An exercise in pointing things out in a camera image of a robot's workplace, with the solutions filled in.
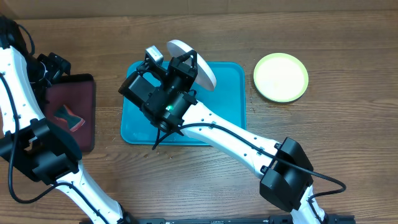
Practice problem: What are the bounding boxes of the white plate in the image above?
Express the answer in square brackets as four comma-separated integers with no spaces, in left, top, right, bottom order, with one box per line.
[167,40,216,91]

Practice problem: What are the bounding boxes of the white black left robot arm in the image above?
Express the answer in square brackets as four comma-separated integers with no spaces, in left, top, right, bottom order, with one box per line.
[1,16,133,223]

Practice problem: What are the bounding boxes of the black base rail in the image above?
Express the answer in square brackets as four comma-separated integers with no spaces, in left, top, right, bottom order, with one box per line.
[137,214,356,224]

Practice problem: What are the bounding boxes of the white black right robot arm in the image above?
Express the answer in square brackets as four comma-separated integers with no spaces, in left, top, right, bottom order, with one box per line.
[119,46,327,223]

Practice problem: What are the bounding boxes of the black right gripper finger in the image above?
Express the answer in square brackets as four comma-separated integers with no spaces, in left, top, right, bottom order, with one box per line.
[177,50,198,69]
[136,53,162,78]

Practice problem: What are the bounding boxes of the pink green sponge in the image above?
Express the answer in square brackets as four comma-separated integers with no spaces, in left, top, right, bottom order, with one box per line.
[54,105,85,132]

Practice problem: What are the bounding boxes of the yellow-green plate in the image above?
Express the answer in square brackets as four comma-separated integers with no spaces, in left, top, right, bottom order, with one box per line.
[253,53,309,103]

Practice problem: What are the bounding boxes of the black dark red tray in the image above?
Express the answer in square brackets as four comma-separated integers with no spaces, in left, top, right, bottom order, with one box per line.
[44,73,96,153]

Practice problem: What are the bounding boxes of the teal plastic tray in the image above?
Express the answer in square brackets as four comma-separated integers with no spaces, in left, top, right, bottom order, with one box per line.
[121,62,246,145]

